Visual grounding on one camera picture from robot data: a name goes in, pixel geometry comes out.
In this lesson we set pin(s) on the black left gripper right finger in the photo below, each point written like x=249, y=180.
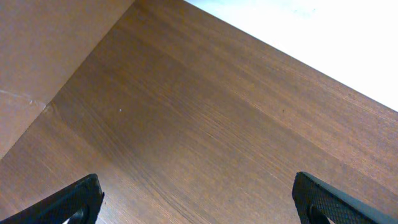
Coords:
x=319, y=202

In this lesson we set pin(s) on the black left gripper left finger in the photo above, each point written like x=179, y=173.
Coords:
x=80, y=202

